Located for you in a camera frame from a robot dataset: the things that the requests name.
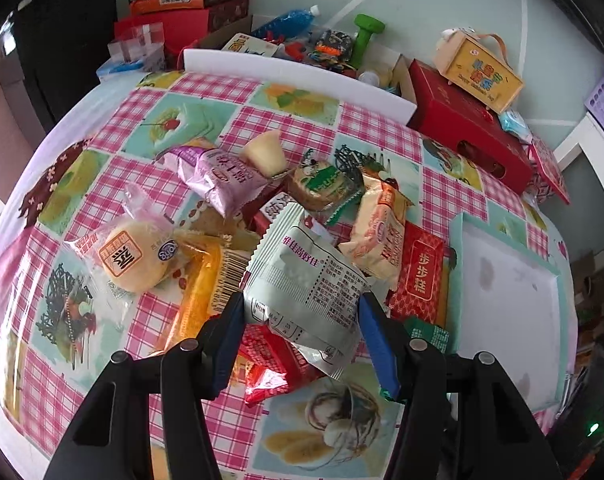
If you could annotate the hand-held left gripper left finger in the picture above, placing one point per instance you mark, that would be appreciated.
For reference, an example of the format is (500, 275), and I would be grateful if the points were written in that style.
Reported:
(229, 342)

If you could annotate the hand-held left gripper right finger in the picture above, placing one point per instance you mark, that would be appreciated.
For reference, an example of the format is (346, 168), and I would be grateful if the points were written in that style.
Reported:
(379, 345)

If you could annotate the bright red snack packet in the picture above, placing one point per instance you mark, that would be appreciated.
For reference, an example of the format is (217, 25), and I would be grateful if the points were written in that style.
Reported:
(267, 355)

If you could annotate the small green snack packet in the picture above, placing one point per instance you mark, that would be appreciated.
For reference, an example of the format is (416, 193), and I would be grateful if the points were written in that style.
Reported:
(430, 335)

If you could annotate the orange-yellow snack packet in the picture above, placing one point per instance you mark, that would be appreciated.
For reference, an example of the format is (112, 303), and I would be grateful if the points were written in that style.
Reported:
(202, 290)

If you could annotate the red gold-label packet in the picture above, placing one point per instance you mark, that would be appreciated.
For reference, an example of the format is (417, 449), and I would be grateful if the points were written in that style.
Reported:
(419, 270)

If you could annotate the grey-green snack packet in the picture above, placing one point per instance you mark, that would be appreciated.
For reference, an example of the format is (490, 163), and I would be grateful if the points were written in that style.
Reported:
(302, 280)

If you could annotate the cream and orange snack packet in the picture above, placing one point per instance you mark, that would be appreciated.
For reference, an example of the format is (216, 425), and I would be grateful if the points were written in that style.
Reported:
(376, 230)

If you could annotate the round white bun packet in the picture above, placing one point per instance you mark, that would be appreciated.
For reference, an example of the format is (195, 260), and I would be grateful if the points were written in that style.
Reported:
(132, 260)

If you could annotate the mint green tray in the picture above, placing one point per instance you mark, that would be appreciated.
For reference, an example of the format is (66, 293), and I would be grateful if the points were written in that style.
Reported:
(511, 300)

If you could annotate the purple snack packet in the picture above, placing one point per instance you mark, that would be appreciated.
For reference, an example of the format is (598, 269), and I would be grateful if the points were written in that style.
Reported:
(217, 175)

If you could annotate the green cookie packet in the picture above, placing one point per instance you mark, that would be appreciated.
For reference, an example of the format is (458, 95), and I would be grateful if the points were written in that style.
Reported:
(322, 182)

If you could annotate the yellow jelly cup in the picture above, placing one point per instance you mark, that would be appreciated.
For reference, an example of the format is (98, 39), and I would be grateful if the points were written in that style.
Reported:
(267, 152)

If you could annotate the pink checked tablecloth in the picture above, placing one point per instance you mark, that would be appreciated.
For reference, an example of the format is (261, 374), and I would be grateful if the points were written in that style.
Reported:
(262, 115)

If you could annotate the large red gift box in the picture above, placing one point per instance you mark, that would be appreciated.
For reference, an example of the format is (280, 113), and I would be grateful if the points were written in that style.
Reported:
(456, 115)

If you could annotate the light blue wipes pack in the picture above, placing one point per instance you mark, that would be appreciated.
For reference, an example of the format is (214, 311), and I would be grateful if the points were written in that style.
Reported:
(514, 125)

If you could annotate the yellow toy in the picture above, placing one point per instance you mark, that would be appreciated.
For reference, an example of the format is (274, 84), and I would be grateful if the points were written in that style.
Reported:
(389, 79)

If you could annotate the light blue packet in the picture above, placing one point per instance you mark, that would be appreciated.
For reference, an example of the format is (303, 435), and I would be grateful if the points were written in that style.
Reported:
(119, 67)

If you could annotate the white and yellow tin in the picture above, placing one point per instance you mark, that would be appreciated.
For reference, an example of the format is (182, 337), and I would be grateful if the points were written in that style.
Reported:
(249, 45)

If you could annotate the green dumbbell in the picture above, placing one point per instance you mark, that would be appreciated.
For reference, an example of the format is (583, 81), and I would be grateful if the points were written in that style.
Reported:
(366, 40)

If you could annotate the black patterned pouch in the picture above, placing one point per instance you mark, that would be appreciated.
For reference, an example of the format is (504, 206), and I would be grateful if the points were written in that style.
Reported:
(334, 42)

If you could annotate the cardboard box of toys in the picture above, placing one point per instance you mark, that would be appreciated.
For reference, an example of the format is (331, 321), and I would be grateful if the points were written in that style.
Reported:
(222, 35)

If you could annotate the clear plastic boxes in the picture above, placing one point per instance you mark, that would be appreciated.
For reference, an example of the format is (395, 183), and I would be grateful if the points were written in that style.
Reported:
(134, 47)

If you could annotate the dark red box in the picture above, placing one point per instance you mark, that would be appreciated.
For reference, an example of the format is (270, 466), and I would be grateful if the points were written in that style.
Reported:
(229, 15)

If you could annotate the blue plastic bottle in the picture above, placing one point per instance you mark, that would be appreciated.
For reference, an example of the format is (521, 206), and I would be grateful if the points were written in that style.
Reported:
(289, 20)

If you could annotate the orange cardboard box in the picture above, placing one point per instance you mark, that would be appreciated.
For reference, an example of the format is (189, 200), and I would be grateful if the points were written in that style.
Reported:
(167, 4)

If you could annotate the black cabinet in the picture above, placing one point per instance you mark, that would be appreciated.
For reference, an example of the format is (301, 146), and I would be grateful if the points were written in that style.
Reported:
(62, 35)

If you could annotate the white furniture frame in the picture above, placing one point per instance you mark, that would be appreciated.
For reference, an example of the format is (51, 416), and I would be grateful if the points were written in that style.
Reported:
(579, 135)

